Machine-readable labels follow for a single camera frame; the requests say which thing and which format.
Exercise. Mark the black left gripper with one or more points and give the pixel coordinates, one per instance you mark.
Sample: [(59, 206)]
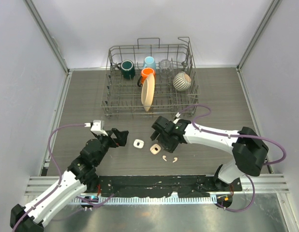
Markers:
[(121, 137)]

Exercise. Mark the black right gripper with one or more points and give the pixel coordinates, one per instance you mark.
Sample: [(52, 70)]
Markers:
[(170, 147)]

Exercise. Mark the pink earbud charging case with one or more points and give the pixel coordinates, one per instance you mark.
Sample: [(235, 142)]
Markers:
[(155, 149)]

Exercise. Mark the white earbud charging case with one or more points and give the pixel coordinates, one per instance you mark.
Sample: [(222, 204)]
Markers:
[(138, 143)]

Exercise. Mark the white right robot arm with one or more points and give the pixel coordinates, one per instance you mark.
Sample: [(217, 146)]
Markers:
[(248, 151)]

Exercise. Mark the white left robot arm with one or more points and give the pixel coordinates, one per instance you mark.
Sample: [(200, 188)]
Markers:
[(79, 177)]

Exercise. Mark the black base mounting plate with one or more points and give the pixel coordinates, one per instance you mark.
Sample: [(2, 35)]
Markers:
[(158, 186)]

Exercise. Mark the beige plate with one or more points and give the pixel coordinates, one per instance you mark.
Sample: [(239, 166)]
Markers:
[(147, 93)]

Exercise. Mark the striped ceramic bowl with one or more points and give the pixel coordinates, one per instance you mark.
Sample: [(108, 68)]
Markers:
[(182, 81)]

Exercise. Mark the orange mug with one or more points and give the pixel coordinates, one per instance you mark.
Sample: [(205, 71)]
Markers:
[(144, 74)]

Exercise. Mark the clear glass cup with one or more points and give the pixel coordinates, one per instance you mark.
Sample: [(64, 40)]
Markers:
[(165, 68)]

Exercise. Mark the dark green mug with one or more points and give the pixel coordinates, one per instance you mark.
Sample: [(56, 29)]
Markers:
[(127, 69)]

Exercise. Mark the light blue mug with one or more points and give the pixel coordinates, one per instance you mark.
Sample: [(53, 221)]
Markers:
[(149, 62)]

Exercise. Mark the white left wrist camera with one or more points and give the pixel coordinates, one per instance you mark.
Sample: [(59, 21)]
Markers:
[(97, 127)]

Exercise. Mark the grey wire dish rack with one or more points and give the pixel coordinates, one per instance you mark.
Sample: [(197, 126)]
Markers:
[(122, 97)]

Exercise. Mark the white slotted cable duct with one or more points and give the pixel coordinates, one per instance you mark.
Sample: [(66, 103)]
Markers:
[(173, 199)]

